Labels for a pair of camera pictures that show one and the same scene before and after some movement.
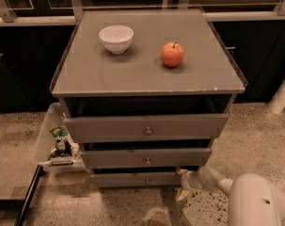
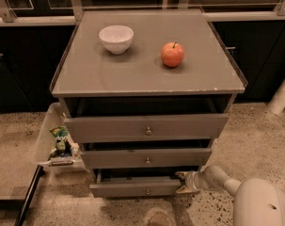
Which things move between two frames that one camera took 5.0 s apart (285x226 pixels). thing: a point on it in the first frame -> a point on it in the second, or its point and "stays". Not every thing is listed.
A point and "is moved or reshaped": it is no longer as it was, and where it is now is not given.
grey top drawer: (147, 128) stays
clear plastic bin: (57, 151) stays
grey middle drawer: (140, 158) stays
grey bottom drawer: (137, 180) is moved or reshaped
